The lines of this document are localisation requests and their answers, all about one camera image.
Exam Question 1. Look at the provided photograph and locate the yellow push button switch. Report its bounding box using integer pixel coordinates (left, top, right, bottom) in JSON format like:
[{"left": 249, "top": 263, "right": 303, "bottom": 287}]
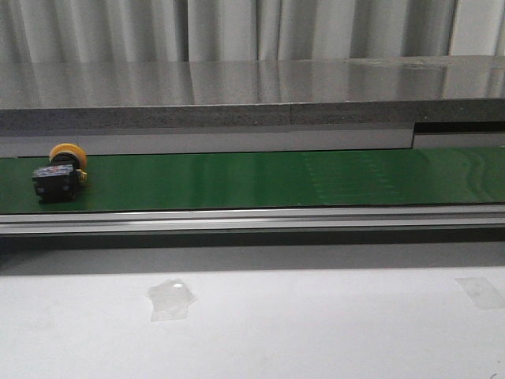
[{"left": 32, "top": 143, "right": 88, "bottom": 203}]

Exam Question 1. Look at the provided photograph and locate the aluminium conveyor front rail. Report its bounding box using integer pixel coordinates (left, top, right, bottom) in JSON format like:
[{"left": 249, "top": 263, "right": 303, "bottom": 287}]
[{"left": 1, "top": 205, "right": 504, "bottom": 236}]

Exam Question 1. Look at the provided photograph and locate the green conveyor belt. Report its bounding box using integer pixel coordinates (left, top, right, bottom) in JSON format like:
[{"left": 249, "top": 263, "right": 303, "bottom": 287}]
[{"left": 1, "top": 147, "right": 504, "bottom": 214}]

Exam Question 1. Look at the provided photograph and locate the grey conveyor back guard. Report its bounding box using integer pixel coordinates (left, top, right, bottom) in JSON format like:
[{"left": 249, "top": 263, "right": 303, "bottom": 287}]
[{"left": 1, "top": 122, "right": 504, "bottom": 157}]

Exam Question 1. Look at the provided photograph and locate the clear tape strip right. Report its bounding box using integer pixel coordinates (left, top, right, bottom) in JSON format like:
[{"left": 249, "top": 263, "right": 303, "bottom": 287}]
[{"left": 455, "top": 277, "right": 504, "bottom": 310}]

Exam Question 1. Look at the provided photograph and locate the white pleated curtain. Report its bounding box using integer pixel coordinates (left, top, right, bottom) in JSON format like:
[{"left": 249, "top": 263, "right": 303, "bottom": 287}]
[{"left": 1, "top": 1, "right": 504, "bottom": 63}]

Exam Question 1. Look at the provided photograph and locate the clear tape patch left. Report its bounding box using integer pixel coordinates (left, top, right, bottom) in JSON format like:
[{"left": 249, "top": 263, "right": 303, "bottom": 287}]
[{"left": 147, "top": 279, "right": 196, "bottom": 322}]

